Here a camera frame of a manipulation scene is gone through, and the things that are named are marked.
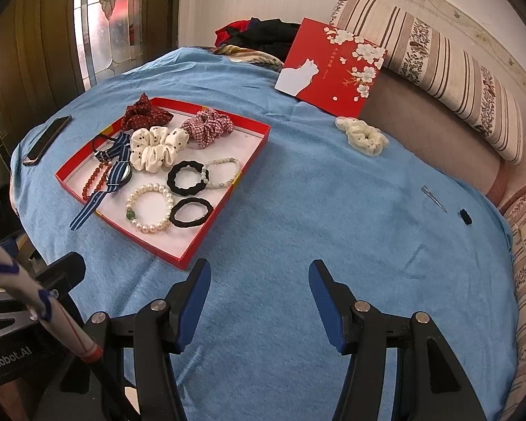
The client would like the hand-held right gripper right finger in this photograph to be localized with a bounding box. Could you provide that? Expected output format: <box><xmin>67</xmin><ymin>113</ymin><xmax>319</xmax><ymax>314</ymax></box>
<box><xmin>309</xmin><ymin>260</ymin><xmax>487</xmax><ymax>421</ymax></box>

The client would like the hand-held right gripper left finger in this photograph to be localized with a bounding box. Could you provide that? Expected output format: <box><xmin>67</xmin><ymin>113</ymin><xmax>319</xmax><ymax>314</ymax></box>
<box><xmin>59</xmin><ymin>258</ymin><xmax>212</xmax><ymax>421</ymax></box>

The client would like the smooth black hair tie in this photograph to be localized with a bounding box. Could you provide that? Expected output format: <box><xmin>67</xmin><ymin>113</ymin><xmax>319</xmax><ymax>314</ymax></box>
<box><xmin>169</xmin><ymin>197</ymin><xmax>215</xmax><ymax>229</ymax></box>

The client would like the pearl bracelet with green bead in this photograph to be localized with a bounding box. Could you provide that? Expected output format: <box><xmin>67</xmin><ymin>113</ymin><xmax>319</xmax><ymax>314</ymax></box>
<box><xmin>126</xmin><ymin>183</ymin><xmax>176</xmax><ymax>234</ymax></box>

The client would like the pale bead bracelet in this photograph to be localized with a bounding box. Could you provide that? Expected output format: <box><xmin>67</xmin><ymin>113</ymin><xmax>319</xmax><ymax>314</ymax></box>
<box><xmin>200</xmin><ymin>156</ymin><xmax>243</xmax><ymax>190</ymax></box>

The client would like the wavy black hair tie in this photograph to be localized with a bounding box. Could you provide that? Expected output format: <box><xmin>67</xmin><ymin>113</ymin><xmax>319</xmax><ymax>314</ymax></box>
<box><xmin>167</xmin><ymin>160</ymin><xmax>210</xmax><ymax>196</ymax></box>

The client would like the watch with striped blue strap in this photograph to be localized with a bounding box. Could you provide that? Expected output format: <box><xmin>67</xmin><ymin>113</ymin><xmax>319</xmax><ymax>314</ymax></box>
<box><xmin>69</xmin><ymin>133</ymin><xmax>133</xmax><ymax>231</ymax></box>

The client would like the red bead bracelet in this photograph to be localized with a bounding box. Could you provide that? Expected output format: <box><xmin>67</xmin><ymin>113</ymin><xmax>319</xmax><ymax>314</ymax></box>
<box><xmin>81</xmin><ymin>161</ymin><xmax>112</xmax><ymax>202</ymax></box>

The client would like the white cherry print scrunchie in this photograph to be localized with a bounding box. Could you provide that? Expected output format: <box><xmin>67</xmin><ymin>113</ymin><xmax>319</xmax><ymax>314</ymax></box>
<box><xmin>129</xmin><ymin>126</ymin><xmax>189</xmax><ymax>172</ymax></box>

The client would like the red shallow cardboard box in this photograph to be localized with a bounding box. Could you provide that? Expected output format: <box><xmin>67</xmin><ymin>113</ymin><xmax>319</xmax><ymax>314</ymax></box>
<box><xmin>55</xmin><ymin>96</ymin><xmax>272</xmax><ymax>271</ymax></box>

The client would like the white patterned pole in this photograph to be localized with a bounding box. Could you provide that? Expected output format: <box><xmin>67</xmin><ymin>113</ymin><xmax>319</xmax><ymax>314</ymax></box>
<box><xmin>0</xmin><ymin>230</ymin><xmax>103</xmax><ymax>362</ymax></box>

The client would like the blue blanket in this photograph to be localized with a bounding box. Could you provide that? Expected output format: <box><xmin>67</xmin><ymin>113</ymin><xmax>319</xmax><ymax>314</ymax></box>
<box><xmin>9</xmin><ymin>46</ymin><xmax>520</xmax><ymax>421</ymax></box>

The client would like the silver hair clip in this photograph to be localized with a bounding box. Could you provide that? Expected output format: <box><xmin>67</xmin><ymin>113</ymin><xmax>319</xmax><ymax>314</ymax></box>
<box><xmin>422</xmin><ymin>185</ymin><xmax>449</xmax><ymax>214</ymax></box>

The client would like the white dotted scrunchie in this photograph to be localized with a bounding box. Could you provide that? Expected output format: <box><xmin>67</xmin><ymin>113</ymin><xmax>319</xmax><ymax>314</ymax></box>
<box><xmin>335</xmin><ymin>116</ymin><xmax>390</xmax><ymax>158</ymax></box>

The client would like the red plaid scrunchie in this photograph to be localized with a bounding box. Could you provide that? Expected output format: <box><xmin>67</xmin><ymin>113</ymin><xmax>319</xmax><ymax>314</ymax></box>
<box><xmin>181</xmin><ymin>109</ymin><xmax>234</xmax><ymax>147</ymax></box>

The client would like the dark red polka dot scrunchie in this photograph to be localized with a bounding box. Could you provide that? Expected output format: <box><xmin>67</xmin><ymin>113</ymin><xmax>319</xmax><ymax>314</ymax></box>
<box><xmin>120</xmin><ymin>92</ymin><xmax>175</xmax><ymax>131</ymax></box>

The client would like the black smartphone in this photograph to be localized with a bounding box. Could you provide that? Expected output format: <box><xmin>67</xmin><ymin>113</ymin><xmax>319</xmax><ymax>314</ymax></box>
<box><xmin>23</xmin><ymin>115</ymin><xmax>72</xmax><ymax>166</ymax></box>

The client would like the brown sofa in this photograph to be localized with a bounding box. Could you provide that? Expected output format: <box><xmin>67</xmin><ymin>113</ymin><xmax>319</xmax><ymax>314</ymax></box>
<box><xmin>359</xmin><ymin>68</ymin><xmax>526</xmax><ymax>421</ymax></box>

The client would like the red box lid with cat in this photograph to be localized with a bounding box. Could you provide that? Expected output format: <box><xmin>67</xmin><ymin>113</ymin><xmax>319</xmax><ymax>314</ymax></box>
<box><xmin>275</xmin><ymin>18</ymin><xmax>385</xmax><ymax>117</ymax></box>

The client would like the beige patterned cloth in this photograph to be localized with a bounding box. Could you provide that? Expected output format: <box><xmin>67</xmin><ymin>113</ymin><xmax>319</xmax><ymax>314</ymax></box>
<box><xmin>213</xmin><ymin>44</ymin><xmax>285</xmax><ymax>71</ymax></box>

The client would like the striped floral pillow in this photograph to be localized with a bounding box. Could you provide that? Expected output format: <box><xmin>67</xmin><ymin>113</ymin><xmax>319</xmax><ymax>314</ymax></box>
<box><xmin>331</xmin><ymin>0</ymin><xmax>524</xmax><ymax>166</ymax></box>

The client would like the dark clothes pile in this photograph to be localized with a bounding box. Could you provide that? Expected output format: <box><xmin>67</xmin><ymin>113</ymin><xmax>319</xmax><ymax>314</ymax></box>
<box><xmin>215</xmin><ymin>18</ymin><xmax>301</xmax><ymax>60</ymax></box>

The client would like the brown wooden door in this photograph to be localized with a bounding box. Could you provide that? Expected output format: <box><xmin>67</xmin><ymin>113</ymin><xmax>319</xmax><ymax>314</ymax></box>
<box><xmin>140</xmin><ymin>0</ymin><xmax>182</xmax><ymax>60</ymax></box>
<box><xmin>0</xmin><ymin>0</ymin><xmax>93</xmax><ymax>112</ymax></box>

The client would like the stained glass window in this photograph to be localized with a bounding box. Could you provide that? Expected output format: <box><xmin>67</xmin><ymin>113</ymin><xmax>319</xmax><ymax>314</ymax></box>
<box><xmin>72</xmin><ymin>0</ymin><xmax>145</xmax><ymax>86</ymax></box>

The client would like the black cord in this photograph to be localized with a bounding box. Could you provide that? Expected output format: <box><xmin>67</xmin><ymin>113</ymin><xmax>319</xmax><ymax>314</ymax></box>
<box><xmin>91</xmin><ymin>134</ymin><xmax>123</xmax><ymax>154</ymax></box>

